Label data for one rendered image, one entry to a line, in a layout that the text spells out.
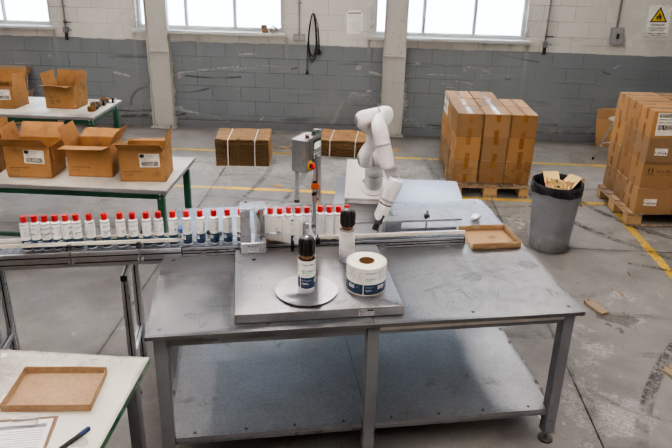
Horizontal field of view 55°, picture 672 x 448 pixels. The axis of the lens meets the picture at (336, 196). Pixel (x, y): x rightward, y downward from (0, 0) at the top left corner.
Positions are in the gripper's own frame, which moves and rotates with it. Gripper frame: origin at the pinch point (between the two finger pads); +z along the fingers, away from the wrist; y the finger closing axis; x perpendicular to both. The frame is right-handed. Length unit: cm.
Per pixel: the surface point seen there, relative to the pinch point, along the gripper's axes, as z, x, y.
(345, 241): 1.8, -24.0, 31.8
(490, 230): -16, 75, -12
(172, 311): 49, -101, 64
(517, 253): -17, 79, 20
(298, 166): -20, -55, -2
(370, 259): -2, -16, 55
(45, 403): 66, -140, 122
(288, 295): 24, -51, 65
